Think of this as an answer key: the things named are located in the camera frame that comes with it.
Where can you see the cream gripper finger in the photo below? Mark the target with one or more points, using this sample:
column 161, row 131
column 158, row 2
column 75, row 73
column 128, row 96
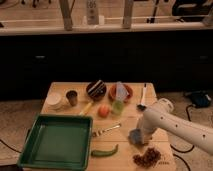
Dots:
column 145, row 139

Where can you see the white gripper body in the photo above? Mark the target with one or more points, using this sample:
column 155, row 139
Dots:
column 145, row 126

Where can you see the blue sponge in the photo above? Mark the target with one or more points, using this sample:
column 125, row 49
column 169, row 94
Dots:
column 135, row 137

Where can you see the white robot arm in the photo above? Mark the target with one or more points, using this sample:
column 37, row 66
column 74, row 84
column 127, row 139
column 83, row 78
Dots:
column 158, row 115

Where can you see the green plastic tray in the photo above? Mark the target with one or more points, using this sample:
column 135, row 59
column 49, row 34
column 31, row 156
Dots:
column 57, row 142

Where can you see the dark red grape bunch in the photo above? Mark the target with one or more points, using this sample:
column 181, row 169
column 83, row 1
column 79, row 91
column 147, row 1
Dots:
column 148, row 159

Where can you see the clear plastic container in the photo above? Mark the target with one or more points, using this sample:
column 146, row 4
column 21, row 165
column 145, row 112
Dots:
column 121, row 91

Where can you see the orange peach fruit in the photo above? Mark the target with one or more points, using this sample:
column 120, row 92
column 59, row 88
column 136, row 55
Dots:
column 103, row 111

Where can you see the black device on floor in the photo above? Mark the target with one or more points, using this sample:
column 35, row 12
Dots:
column 199, row 99

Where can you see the green chili pepper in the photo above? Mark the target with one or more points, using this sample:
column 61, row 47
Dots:
column 103, row 153

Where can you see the dark brown bowl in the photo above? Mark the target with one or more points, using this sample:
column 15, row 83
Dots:
column 97, row 94

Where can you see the striped black white object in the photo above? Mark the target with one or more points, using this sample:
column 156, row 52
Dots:
column 95, row 86

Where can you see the dark metal cup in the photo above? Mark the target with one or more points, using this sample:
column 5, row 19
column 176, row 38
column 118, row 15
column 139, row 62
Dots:
column 72, row 97

